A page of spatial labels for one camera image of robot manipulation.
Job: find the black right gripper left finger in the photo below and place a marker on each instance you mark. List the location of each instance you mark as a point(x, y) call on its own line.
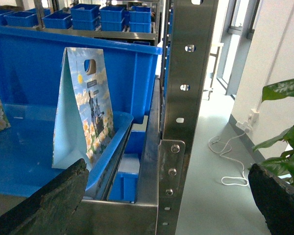
point(49, 210)

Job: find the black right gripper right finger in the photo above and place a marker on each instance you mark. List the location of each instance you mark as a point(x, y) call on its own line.
point(274, 198)

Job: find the flower gift bag with figures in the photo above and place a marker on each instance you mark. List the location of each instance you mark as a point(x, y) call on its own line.
point(84, 117)

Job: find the green leafy plant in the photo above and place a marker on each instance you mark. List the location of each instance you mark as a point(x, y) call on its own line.
point(284, 164)

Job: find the blue bin on far shelf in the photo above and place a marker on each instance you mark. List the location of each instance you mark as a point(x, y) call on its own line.
point(58, 21)

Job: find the steel rack front rail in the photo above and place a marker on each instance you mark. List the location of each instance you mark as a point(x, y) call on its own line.
point(97, 217)

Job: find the white wall plug adapter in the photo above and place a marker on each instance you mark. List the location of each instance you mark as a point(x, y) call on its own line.
point(244, 126)

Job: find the steel rack upright post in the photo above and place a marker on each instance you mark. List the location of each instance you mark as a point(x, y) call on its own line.
point(188, 33)

